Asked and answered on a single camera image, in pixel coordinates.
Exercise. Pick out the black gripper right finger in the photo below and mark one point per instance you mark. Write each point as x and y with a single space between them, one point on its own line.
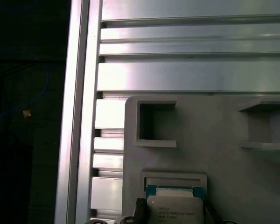
212 219

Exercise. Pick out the grey parts rack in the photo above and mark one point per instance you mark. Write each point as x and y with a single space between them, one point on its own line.
200 158

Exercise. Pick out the small brown tag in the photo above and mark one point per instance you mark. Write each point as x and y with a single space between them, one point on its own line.
27 113

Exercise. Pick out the silver CPU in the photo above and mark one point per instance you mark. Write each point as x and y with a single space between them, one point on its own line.
175 210

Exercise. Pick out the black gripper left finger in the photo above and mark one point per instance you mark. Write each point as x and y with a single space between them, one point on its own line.
140 210

